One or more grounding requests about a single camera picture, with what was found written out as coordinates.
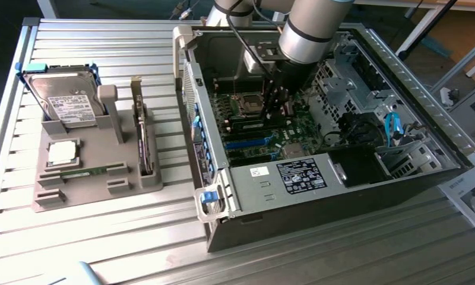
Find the graphics card with metal bracket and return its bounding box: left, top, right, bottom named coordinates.
left=130, top=75, right=155, bottom=176

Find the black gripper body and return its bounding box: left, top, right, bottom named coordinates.
left=271, top=59, right=319, bottom=93

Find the blue disk caddy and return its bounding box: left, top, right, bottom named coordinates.
left=15, top=61, right=100, bottom=91

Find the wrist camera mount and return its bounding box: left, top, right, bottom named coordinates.
left=243, top=40, right=291, bottom=74

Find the light blue object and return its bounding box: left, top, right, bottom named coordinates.
left=46, top=261, right=104, bottom=285

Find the green RAM stick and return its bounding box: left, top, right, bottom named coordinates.
left=60, top=167, right=108, bottom=179

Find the blue expansion slot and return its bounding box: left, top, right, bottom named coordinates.
left=225, top=135, right=278, bottom=150

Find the green motherboard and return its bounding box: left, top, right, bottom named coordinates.
left=210, top=87, right=322, bottom=167

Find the silver hard disk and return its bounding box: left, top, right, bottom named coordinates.
left=28, top=71, right=104, bottom=129

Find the black open PC case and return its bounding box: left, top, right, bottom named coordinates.
left=172, top=25, right=473, bottom=253

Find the silver CPU chip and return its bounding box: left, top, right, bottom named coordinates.
left=47, top=141, right=80, bottom=164

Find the wooden desk with white frame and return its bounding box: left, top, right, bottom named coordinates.
left=350, top=0, right=475, bottom=78

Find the white power strip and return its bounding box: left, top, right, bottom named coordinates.
left=440, top=87, right=462, bottom=105

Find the CPU socket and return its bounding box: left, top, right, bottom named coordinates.
left=230, top=92, right=270, bottom=119

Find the blue SATA wire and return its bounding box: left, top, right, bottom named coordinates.
left=383, top=112, right=406, bottom=148

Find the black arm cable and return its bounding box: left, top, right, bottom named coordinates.
left=226, top=0, right=274, bottom=81

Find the grey parts rack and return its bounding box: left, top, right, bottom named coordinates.
left=32, top=84, right=164, bottom=213

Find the grey power supply unit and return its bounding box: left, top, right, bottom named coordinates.
left=226, top=153, right=347, bottom=213

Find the printed paper sheet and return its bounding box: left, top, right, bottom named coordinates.
left=437, top=153, right=475, bottom=236

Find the grey box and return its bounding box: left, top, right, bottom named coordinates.
left=448, top=84, right=475, bottom=132

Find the black RAM stick in slot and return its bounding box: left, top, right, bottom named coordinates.
left=230, top=118, right=287, bottom=133

